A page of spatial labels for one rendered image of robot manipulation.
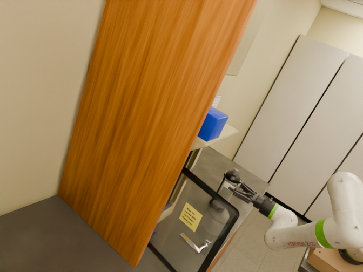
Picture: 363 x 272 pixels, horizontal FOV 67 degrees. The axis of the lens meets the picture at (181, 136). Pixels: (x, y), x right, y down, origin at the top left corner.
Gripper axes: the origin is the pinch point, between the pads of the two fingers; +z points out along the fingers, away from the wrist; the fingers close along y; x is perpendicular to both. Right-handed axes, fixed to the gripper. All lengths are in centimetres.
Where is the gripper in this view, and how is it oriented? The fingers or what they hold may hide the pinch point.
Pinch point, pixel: (230, 183)
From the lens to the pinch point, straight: 161.7
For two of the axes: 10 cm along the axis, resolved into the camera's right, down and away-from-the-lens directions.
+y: -5.1, 1.5, -8.5
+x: -3.6, 8.5, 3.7
